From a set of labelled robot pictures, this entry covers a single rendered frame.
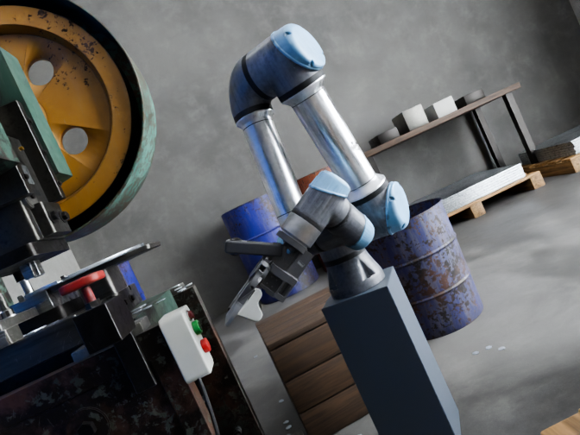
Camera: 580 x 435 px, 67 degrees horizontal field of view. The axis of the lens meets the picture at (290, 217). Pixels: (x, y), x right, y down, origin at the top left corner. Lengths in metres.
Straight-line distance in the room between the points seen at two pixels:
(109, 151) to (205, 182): 2.97
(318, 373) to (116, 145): 0.97
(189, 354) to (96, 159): 0.88
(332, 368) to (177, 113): 3.54
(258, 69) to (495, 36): 4.60
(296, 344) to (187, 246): 3.14
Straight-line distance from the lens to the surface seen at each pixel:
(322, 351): 1.48
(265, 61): 1.00
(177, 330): 0.89
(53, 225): 1.19
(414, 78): 4.96
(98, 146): 1.60
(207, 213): 4.45
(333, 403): 1.53
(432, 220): 1.81
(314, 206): 0.87
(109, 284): 1.15
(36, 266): 1.24
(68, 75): 1.68
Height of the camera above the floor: 0.73
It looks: 2 degrees down
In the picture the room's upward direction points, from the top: 25 degrees counter-clockwise
